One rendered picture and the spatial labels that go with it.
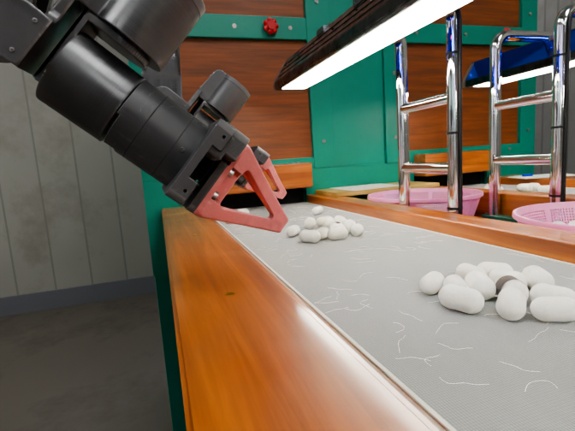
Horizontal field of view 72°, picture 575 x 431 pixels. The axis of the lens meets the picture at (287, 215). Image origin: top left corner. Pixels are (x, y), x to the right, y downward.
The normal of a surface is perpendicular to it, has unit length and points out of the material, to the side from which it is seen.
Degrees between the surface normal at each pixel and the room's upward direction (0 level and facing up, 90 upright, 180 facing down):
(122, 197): 90
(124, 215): 90
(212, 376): 0
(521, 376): 0
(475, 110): 90
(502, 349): 0
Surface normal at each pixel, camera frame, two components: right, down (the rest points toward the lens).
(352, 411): -0.07, -0.99
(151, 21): 0.55, 0.34
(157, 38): 0.67, 0.44
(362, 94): 0.31, 0.11
